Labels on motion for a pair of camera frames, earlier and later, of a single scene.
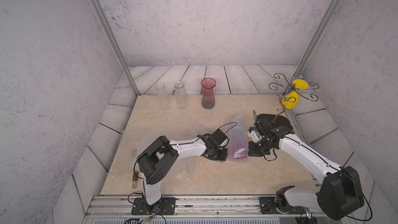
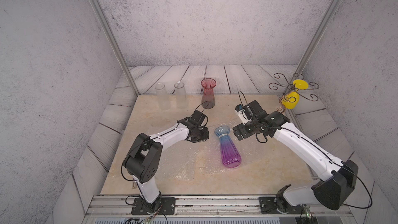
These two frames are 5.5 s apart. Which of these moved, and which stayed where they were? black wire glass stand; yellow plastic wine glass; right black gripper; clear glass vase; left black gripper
Moved: left black gripper; right black gripper
Stayed: black wire glass stand; yellow plastic wine glass; clear glass vase
